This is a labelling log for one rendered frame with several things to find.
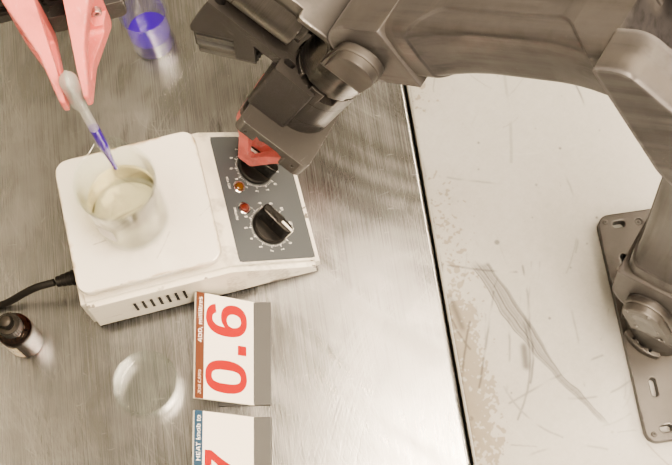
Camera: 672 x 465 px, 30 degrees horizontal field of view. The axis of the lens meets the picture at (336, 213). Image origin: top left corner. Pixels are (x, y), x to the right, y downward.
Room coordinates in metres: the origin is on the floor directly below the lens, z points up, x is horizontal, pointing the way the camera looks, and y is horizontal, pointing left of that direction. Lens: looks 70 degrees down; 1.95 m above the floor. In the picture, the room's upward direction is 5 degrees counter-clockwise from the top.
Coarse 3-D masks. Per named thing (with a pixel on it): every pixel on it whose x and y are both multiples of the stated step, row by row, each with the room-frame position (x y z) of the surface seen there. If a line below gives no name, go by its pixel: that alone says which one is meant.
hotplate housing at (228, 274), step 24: (216, 168) 0.41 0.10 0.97; (216, 192) 0.39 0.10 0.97; (216, 216) 0.37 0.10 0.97; (312, 240) 0.35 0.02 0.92; (216, 264) 0.33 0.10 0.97; (240, 264) 0.33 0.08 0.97; (264, 264) 0.33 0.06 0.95; (288, 264) 0.33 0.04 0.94; (312, 264) 0.33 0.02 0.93; (120, 288) 0.31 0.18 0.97; (144, 288) 0.31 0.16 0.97; (168, 288) 0.31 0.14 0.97; (192, 288) 0.31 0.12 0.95; (216, 288) 0.32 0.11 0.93; (240, 288) 0.32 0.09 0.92; (96, 312) 0.30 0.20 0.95; (120, 312) 0.30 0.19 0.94; (144, 312) 0.31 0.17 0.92
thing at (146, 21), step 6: (144, 12) 0.59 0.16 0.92; (150, 12) 0.59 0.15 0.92; (138, 18) 0.59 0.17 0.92; (144, 18) 0.59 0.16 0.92; (150, 18) 0.59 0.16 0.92; (156, 18) 0.59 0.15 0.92; (162, 18) 0.59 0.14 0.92; (132, 24) 0.58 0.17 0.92; (138, 24) 0.58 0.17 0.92; (144, 24) 0.58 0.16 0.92; (150, 24) 0.58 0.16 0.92; (156, 24) 0.58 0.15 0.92; (132, 30) 0.58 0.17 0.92; (138, 30) 0.58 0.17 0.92; (144, 30) 0.57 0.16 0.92
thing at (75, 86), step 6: (66, 72) 0.37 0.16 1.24; (72, 72) 0.37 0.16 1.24; (72, 78) 0.37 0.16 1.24; (72, 84) 0.36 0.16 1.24; (78, 84) 0.36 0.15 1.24; (72, 90) 0.36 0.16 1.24; (78, 90) 0.36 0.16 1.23; (72, 96) 0.36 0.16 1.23; (78, 96) 0.36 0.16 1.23; (78, 102) 0.36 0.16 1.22; (84, 102) 0.36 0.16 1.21; (84, 108) 0.36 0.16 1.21
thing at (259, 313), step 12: (204, 300) 0.31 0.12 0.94; (240, 300) 0.31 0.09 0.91; (252, 312) 0.30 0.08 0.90; (264, 312) 0.30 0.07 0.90; (252, 324) 0.29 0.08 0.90; (264, 324) 0.29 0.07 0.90; (252, 336) 0.28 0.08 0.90; (264, 336) 0.28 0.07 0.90; (252, 348) 0.27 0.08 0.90; (264, 348) 0.27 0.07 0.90; (252, 360) 0.26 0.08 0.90; (264, 360) 0.26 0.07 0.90; (252, 372) 0.25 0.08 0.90; (264, 372) 0.25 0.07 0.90; (252, 384) 0.24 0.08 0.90; (264, 384) 0.24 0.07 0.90; (204, 396) 0.22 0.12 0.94; (252, 396) 0.23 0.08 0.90; (264, 396) 0.23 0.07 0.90
